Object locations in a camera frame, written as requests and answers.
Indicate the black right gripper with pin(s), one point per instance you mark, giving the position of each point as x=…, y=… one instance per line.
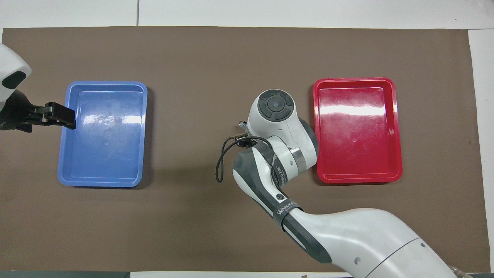
x=247, y=141

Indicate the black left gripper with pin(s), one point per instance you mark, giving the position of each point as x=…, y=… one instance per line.
x=17, y=112

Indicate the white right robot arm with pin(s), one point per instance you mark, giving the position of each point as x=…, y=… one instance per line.
x=347, y=239

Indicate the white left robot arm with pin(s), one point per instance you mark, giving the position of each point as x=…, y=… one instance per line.
x=11, y=61

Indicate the blue plastic tray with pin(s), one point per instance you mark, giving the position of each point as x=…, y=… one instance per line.
x=108, y=154

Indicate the red plastic tray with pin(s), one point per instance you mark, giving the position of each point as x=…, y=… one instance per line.
x=355, y=146

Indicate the brown table mat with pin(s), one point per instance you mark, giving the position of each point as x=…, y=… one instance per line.
x=154, y=224

